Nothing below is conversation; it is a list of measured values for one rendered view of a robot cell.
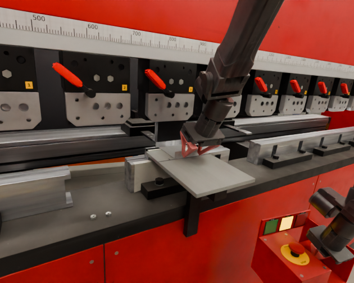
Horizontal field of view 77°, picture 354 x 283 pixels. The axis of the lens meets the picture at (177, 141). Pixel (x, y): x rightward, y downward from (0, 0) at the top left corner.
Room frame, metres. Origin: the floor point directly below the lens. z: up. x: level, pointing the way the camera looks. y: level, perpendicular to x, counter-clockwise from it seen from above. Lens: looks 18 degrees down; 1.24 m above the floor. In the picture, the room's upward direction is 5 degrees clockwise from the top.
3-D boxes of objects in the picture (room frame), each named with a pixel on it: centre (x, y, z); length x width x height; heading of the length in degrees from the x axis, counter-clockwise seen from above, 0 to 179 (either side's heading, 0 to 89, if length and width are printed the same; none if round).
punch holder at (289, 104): (1.00, -0.46, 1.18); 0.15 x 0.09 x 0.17; 122
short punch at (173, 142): (0.69, 0.02, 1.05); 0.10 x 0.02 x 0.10; 122
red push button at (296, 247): (0.50, -0.35, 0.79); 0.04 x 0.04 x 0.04
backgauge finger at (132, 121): (0.82, 0.12, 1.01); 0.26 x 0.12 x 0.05; 32
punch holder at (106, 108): (0.57, 0.21, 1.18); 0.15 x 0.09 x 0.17; 122
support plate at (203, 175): (0.57, -0.06, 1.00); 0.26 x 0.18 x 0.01; 32
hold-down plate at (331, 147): (1.18, -0.86, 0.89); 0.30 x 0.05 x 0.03; 122
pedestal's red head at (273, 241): (0.53, -0.39, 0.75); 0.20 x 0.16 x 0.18; 112
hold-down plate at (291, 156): (0.97, -0.52, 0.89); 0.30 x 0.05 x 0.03; 122
